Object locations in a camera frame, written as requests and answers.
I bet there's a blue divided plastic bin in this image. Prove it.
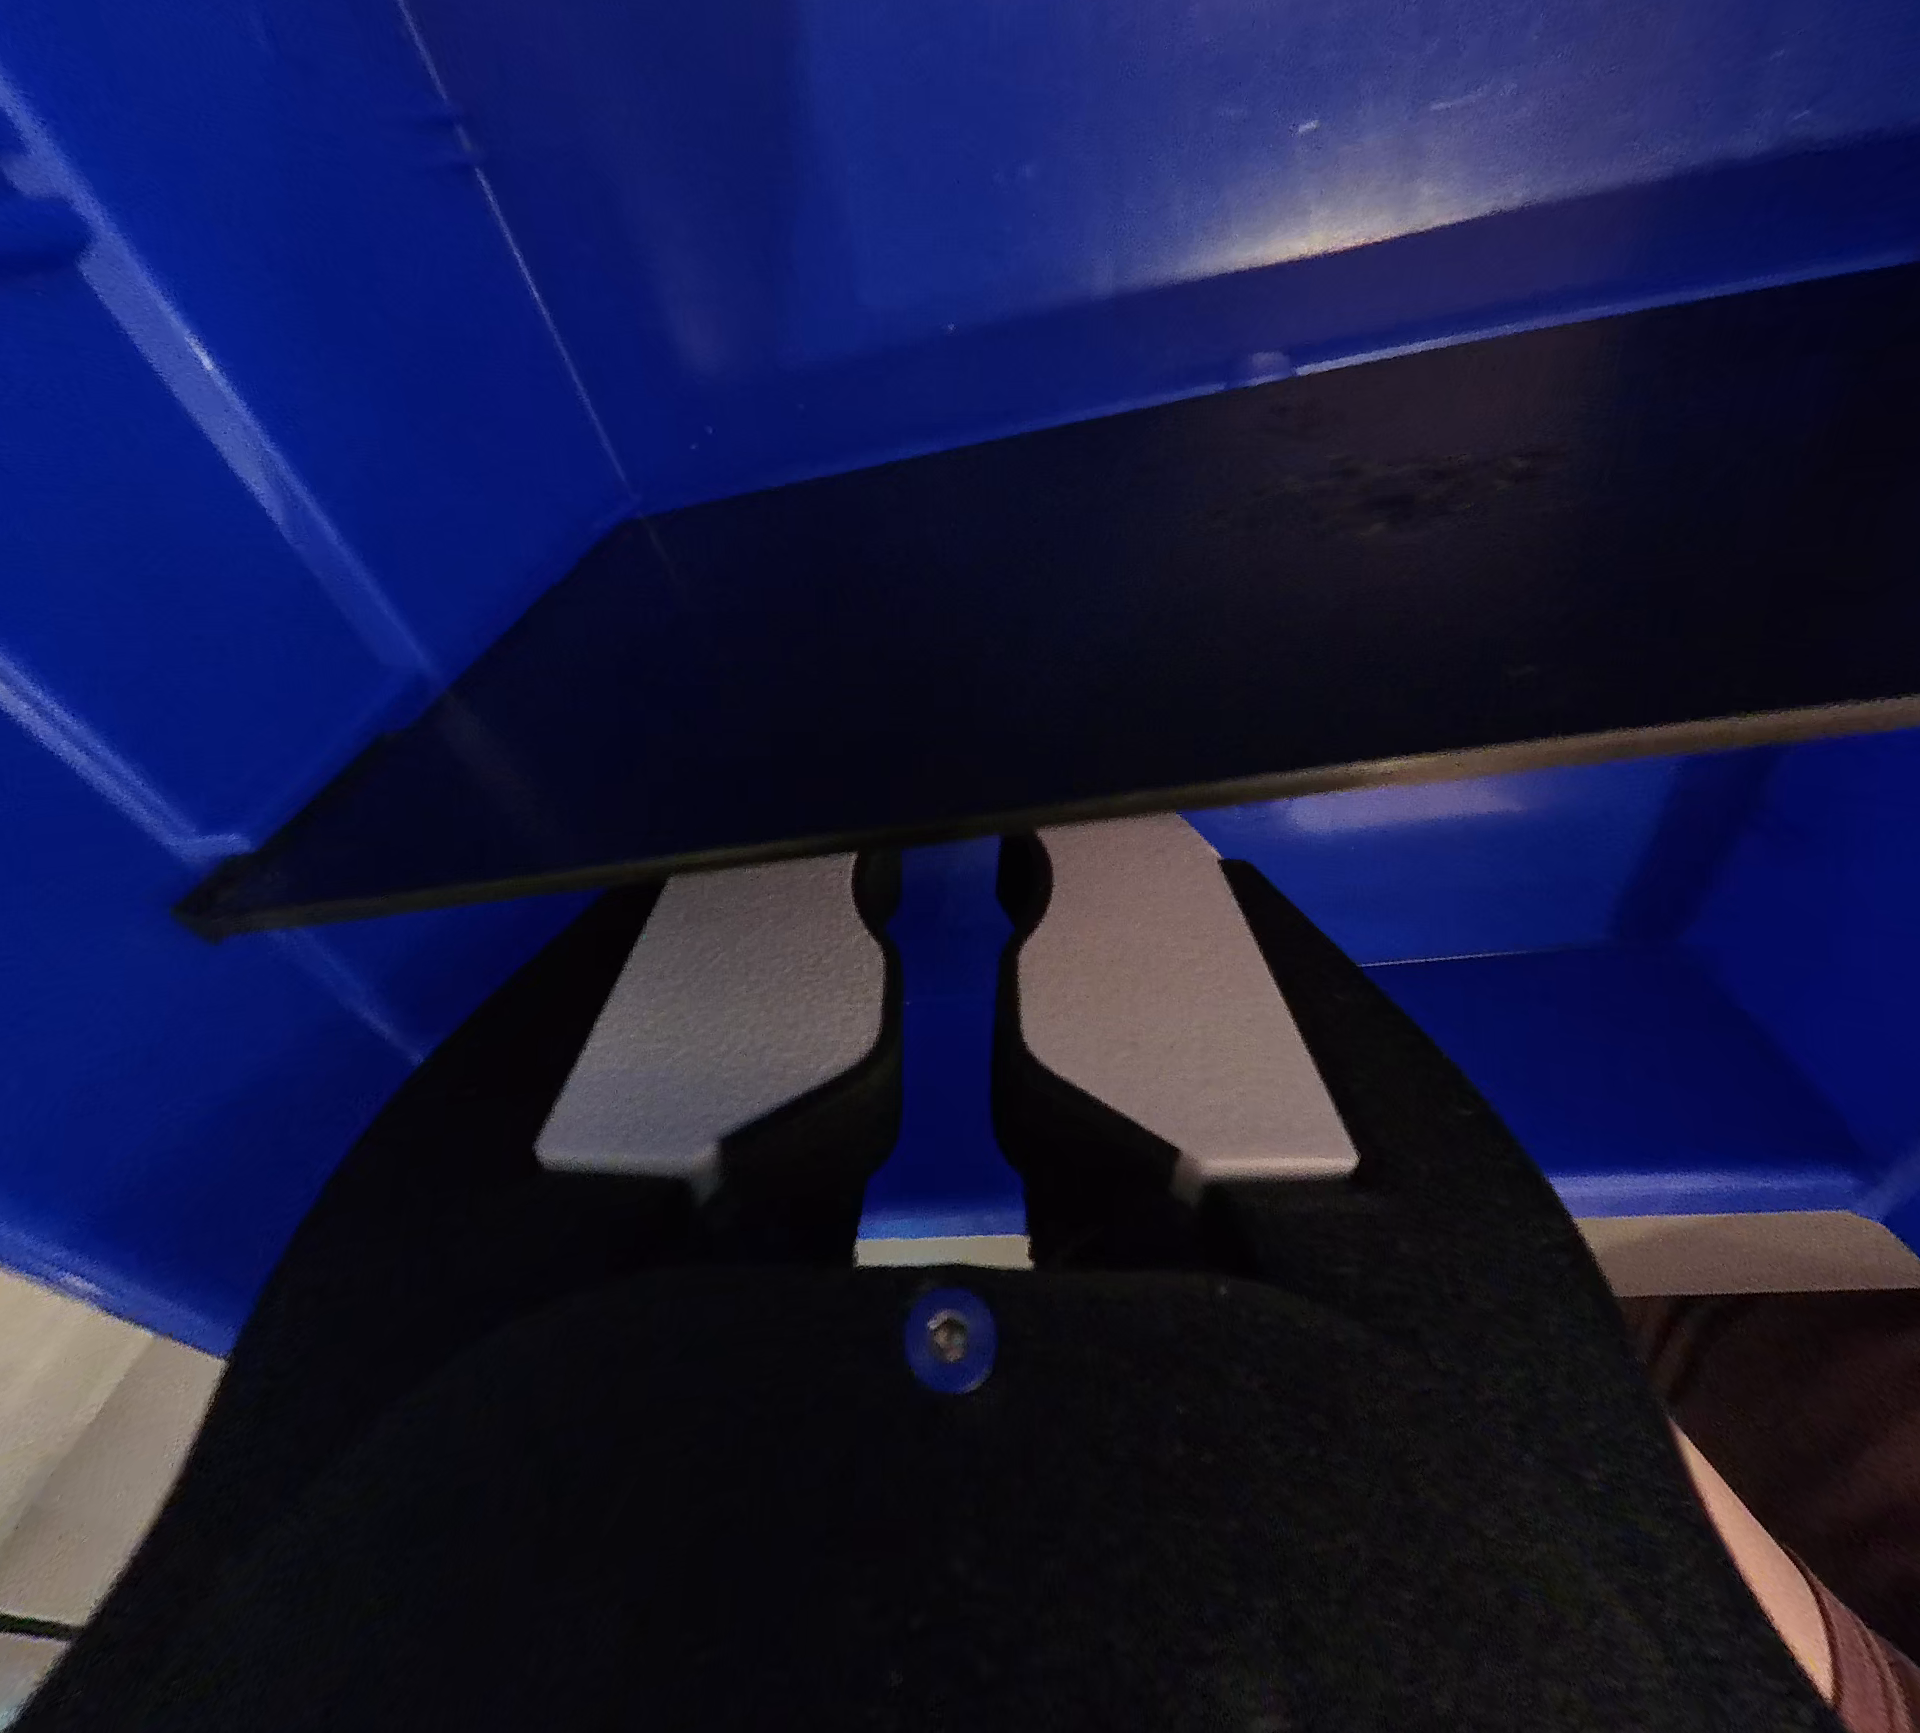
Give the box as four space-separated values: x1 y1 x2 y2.
0 0 1920 1361

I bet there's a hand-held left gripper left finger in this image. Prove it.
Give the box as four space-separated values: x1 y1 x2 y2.
531 844 912 1266

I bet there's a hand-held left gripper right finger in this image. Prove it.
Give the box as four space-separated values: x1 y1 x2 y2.
990 812 1365 1266

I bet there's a person's maroon shirt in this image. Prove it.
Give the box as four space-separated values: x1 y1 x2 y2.
1626 1290 1920 1733

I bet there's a black bin divider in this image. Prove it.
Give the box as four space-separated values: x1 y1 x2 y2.
176 260 1920 944

